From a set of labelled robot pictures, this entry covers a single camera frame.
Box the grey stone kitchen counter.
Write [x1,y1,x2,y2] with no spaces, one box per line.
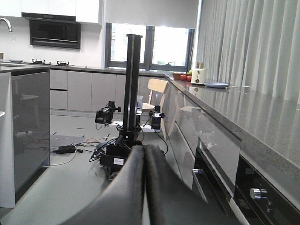
[165,74,300,207]

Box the light wooden chair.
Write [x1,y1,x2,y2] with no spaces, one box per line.
[142,78,169,141]

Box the built-in black oven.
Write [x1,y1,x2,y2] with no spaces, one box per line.
[191,140,300,225]

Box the black wheeled mobile robot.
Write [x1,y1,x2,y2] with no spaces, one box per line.
[89,34,169,181]

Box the fruit basket with apples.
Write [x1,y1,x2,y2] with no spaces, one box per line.
[172,70,192,82]

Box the grey kitchen island cabinet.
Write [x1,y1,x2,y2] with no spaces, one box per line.
[0,64,50,208]

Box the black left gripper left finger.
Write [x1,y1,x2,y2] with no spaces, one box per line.
[63,146,144,225]

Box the black range hood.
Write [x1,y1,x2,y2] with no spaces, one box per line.
[22,12,81,49]

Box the white floor cable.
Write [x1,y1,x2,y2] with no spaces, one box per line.
[42,145,78,167]

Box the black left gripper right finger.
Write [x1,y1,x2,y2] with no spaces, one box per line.
[145,144,237,225]

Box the black power adapter brick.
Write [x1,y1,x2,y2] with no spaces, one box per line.
[56,145,76,154]

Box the white toaster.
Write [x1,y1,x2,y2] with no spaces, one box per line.
[191,68,207,84]

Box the chrome faucet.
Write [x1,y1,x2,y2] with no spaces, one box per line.
[0,17,12,33]

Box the blue plate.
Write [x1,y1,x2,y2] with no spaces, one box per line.
[203,82,229,88]

